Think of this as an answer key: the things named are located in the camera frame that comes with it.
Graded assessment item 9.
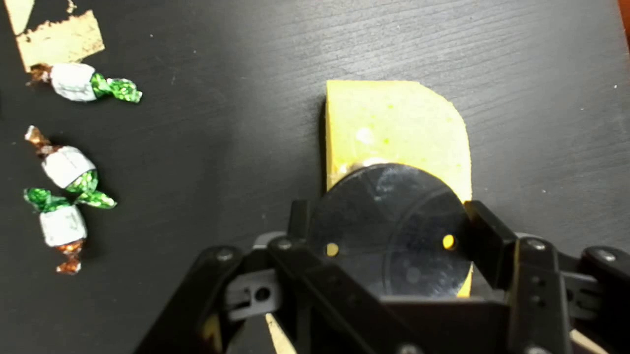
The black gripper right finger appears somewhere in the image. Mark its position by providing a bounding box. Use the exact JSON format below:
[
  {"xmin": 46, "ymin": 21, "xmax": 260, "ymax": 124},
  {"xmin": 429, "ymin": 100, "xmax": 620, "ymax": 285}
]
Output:
[{"xmin": 465, "ymin": 198, "xmax": 630, "ymax": 354}]

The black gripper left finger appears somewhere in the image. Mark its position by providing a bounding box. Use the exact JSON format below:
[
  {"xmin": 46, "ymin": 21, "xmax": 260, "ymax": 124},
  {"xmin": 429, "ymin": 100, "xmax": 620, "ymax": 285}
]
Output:
[{"xmin": 134, "ymin": 198, "xmax": 370, "ymax": 354}]

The green white candy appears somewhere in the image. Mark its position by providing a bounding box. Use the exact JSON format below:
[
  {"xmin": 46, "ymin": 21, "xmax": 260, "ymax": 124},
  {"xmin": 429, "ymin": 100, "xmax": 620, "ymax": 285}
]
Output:
[
  {"xmin": 26, "ymin": 61, "xmax": 144, "ymax": 106},
  {"xmin": 22, "ymin": 185, "xmax": 91, "ymax": 277},
  {"xmin": 24, "ymin": 124, "xmax": 118, "ymax": 212}
]

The beige pointed tape scrap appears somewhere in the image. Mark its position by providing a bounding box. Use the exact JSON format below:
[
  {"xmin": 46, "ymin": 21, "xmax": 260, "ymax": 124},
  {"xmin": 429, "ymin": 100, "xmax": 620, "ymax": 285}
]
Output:
[{"xmin": 2, "ymin": 0, "xmax": 36, "ymax": 35}]

